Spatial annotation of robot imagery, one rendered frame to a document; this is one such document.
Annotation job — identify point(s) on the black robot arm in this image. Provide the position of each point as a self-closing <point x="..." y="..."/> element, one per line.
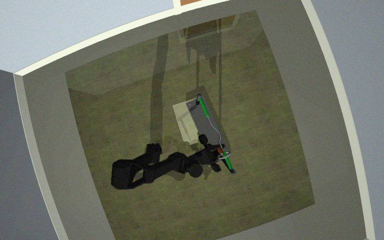
<point x="124" y="170"/>

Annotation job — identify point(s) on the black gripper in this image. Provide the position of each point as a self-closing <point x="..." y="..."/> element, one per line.
<point x="203" y="140"/>

